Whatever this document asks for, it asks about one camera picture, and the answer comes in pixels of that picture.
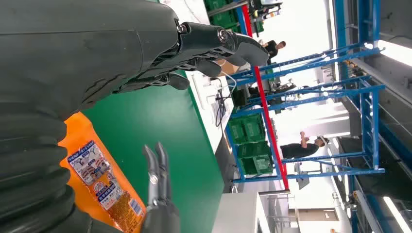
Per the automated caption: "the orange detergent bottle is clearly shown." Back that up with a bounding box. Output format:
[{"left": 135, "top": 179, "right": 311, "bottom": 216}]
[{"left": 58, "top": 112, "right": 147, "bottom": 233}]

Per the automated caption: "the white panel-sided table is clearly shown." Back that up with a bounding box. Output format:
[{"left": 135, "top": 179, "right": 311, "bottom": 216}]
[{"left": 210, "top": 191, "right": 292, "bottom": 233}]

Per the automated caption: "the green plastic crate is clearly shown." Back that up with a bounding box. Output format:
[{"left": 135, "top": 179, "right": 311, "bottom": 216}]
[
  {"left": 210, "top": 9, "right": 240, "bottom": 33},
  {"left": 227, "top": 117, "right": 247, "bottom": 145},
  {"left": 204, "top": 0, "right": 227, "bottom": 12},
  {"left": 252, "top": 141, "right": 274, "bottom": 176},
  {"left": 243, "top": 113, "right": 267, "bottom": 143},
  {"left": 237, "top": 143, "right": 258, "bottom": 176}
]

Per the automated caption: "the white rectangular table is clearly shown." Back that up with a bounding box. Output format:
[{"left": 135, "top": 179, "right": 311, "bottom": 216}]
[{"left": 160, "top": 0, "right": 239, "bottom": 153}]

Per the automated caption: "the red beam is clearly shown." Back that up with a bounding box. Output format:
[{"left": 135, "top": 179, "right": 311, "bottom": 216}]
[{"left": 241, "top": 4, "right": 290, "bottom": 190}]

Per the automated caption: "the brown cardboard box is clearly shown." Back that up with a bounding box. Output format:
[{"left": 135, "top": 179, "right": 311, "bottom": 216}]
[{"left": 216, "top": 59, "right": 241, "bottom": 77}]

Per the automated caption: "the person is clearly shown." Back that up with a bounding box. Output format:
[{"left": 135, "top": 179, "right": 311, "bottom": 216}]
[
  {"left": 279, "top": 131, "right": 329, "bottom": 160},
  {"left": 262, "top": 39, "right": 287, "bottom": 65}
]

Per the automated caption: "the blue shelf rack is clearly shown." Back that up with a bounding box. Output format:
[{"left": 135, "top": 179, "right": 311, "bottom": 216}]
[
  {"left": 206, "top": 0, "right": 250, "bottom": 36},
  {"left": 225, "top": 42, "right": 386, "bottom": 184}
]

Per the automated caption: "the white light strip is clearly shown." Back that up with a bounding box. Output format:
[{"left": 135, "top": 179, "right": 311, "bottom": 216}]
[
  {"left": 383, "top": 196, "right": 411, "bottom": 233},
  {"left": 377, "top": 39, "right": 412, "bottom": 67}
]

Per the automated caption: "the black power cable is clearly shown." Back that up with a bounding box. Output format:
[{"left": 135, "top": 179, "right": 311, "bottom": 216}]
[{"left": 214, "top": 77, "right": 230, "bottom": 129}]

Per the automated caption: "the blue steel mezzanine frame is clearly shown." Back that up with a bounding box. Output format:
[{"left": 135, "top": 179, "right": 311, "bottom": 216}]
[{"left": 333, "top": 0, "right": 412, "bottom": 233}]

